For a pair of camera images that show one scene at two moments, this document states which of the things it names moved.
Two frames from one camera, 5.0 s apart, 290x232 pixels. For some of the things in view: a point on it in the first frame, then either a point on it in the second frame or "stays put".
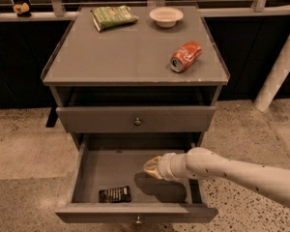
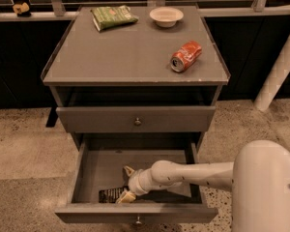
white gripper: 166,169 to 136,183
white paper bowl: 165,16 stays put
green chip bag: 105,17 stays put
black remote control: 115,194 stays put
